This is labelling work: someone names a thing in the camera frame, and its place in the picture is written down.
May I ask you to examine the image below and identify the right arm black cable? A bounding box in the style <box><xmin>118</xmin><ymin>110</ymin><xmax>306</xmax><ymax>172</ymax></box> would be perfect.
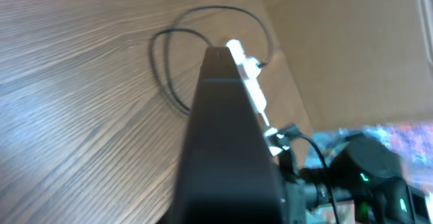
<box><xmin>280</xmin><ymin>124</ymin><xmax>341</xmax><ymax>224</ymax></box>

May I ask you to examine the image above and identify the black charging cable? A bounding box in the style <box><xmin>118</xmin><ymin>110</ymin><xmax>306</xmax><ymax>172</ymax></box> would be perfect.
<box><xmin>149</xmin><ymin>5</ymin><xmax>274</xmax><ymax>116</ymax></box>

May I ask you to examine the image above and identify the white power strip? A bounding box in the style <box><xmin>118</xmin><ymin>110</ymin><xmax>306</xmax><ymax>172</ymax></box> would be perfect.
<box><xmin>226</xmin><ymin>39</ymin><xmax>267</xmax><ymax>113</ymax></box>

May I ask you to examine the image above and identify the brown cardboard backboard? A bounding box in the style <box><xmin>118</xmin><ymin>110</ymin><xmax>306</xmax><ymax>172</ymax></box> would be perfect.
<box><xmin>263</xmin><ymin>0</ymin><xmax>432</xmax><ymax>130</ymax></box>

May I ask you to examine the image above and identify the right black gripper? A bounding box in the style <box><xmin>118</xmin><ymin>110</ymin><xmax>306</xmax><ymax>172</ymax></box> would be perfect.
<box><xmin>278</xmin><ymin>146</ymin><xmax>306</xmax><ymax>224</ymax></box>

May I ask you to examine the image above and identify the blue screen smartphone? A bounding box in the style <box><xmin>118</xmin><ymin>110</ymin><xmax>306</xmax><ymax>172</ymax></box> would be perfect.
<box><xmin>170</xmin><ymin>47</ymin><xmax>283</xmax><ymax>223</ymax></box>

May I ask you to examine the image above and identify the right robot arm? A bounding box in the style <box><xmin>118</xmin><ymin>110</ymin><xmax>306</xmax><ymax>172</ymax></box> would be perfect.
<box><xmin>278</xmin><ymin>133</ymin><xmax>431</xmax><ymax>223</ymax></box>

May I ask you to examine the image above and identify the white charger plug adapter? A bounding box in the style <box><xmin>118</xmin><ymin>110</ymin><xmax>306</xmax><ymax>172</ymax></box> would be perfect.
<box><xmin>243</xmin><ymin>56</ymin><xmax>261</xmax><ymax>79</ymax></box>

